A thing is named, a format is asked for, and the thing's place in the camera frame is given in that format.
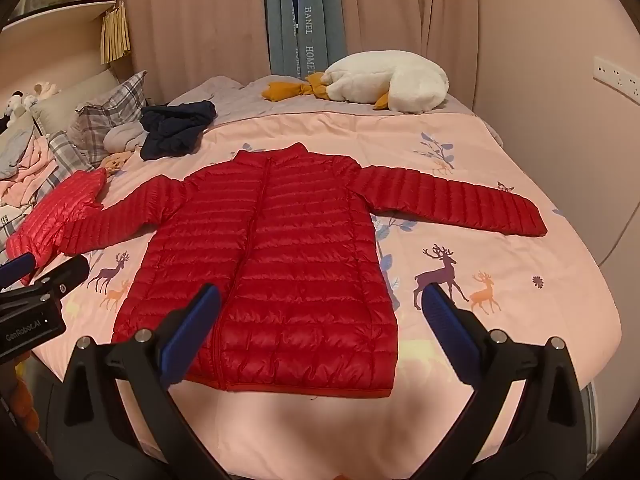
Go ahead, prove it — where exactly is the light grey garment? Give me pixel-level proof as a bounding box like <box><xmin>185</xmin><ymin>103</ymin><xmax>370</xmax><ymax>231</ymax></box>
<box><xmin>104</xmin><ymin>122</ymin><xmax>147</xmax><ymax>154</ymax></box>

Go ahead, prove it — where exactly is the dark red down jacket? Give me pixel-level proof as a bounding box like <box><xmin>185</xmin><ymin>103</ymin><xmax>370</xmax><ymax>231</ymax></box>
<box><xmin>59</xmin><ymin>142</ymin><xmax>549</xmax><ymax>402</ymax></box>

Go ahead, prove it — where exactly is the light red down jacket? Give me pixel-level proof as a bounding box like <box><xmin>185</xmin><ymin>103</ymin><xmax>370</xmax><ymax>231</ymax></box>
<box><xmin>6</xmin><ymin>169</ymin><xmax>109</xmax><ymax>272</ymax></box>

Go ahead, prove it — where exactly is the large plaid pillow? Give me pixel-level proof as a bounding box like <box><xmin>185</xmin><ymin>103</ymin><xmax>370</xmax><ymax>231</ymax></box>
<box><xmin>67</xmin><ymin>70</ymin><xmax>149</xmax><ymax>161</ymax></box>

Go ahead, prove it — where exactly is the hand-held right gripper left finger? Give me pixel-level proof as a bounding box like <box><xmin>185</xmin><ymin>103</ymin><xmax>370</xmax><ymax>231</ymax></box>
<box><xmin>46</xmin><ymin>284</ymin><xmax>236</xmax><ymax>480</ymax></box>

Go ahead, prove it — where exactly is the peach cloth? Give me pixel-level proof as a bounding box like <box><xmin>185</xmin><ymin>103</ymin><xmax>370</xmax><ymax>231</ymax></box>
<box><xmin>102</xmin><ymin>152</ymin><xmax>134</xmax><ymax>176</ymax></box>

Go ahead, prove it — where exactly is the orange cloth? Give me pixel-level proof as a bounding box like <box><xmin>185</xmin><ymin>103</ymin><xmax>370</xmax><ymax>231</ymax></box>
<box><xmin>9</xmin><ymin>374</ymin><xmax>42</xmax><ymax>432</ymax></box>

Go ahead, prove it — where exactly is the pink garment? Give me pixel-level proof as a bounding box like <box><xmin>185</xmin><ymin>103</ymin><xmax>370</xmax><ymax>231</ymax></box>
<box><xmin>0</xmin><ymin>137</ymin><xmax>57</xmax><ymax>209</ymax></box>

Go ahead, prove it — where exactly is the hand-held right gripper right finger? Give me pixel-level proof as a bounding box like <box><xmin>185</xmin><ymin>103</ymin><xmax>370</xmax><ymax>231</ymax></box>
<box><xmin>410</xmin><ymin>282</ymin><xmax>597</xmax><ymax>480</ymax></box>

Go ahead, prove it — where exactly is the pink curtain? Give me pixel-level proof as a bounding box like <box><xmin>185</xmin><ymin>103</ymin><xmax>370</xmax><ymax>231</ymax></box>
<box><xmin>124</xmin><ymin>0</ymin><xmax>477</xmax><ymax>107</ymax></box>

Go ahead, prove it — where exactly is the white wall socket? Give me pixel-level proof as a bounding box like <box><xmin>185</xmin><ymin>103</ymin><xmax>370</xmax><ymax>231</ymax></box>
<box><xmin>593</xmin><ymin>55</ymin><xmax>640</xmax><ymax>100</ymax></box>

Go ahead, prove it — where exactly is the pink deer print blanket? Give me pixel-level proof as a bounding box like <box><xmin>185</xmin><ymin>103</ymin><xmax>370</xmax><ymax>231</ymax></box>
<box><xmin>30</xmin><ymin>105</ymin><xmax>624</xmax><ymax>480</ymax></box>

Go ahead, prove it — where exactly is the black and white plush toy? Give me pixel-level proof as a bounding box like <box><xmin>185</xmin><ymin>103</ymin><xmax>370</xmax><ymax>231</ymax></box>
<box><xmin>0</xmin><ymin>90</ymin><xmax>27</xmax><ymax>129</ymax></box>

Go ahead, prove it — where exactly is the navy blue garment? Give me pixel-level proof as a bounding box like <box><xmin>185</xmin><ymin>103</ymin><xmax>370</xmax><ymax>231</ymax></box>
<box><xmin>139</xmin><ymin>100</ymin><xmax>217</xmax><ymax>162</ymax></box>

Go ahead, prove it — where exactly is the blue-grey lettered curtain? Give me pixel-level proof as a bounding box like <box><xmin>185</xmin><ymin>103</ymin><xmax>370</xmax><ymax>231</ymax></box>
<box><xmin>263</xmin><ymin>0</ymin><xmax>349</xmax><ymax>79</ymax></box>

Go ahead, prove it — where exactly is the small plaid pillow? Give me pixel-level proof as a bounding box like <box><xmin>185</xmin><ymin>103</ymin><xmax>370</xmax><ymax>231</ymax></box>
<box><xmin>31</xmin><ymin>131</ymin><xmax>97</xmax><ymax>197</ymax></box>

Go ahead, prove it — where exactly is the beige headboard cushion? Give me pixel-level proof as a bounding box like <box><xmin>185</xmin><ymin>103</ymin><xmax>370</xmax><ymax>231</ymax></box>
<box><xmin>34</xmin><ymin>68</ymin><xmax>122</xmax><ymax>132</ymax></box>

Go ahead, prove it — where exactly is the white goose plush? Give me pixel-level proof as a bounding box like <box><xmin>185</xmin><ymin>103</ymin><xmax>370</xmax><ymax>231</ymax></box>
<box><xmin>263</xmin><ymin>50</ymin><xmax>450</xmax><ymax>114</ymax></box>

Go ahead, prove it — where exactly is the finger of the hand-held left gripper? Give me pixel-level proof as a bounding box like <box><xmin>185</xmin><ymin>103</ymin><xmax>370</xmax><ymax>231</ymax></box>
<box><xmin>0</xmin><ymin>253</ymin><xmax>38</xmax><ymax>290</ymax></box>
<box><xmin>29</xmin><ymin>254</ymin><xmax>92</xmax><ymax>306</ymax></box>

